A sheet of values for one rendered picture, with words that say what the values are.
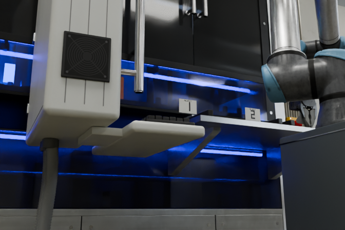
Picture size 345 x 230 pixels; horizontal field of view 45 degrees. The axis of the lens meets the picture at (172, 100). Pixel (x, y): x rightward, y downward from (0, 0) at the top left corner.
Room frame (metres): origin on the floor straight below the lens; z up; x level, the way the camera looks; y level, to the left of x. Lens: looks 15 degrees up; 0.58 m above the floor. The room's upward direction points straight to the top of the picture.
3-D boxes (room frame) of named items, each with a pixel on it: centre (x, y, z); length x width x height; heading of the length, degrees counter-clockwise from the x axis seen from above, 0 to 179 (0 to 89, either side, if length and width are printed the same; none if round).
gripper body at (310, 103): (1.66, -0.54, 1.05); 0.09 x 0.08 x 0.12; 27
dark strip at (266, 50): (1.89, -0.46, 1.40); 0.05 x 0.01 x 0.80; 117
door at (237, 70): (1.81, -0.29, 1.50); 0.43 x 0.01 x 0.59; 117
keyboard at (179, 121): (1.23, 0.08, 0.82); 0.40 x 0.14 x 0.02; 24
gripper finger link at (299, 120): (1.65, -0.53, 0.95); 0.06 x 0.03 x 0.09; 27
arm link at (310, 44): (1.55, -0.52, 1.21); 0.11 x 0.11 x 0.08; 68
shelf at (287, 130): (1.62, -0.29, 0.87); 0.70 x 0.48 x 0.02; 117
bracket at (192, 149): (1.50, -0.07, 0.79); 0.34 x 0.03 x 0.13; 27
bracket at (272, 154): (1.73, -0.52, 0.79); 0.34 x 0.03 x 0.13; 27
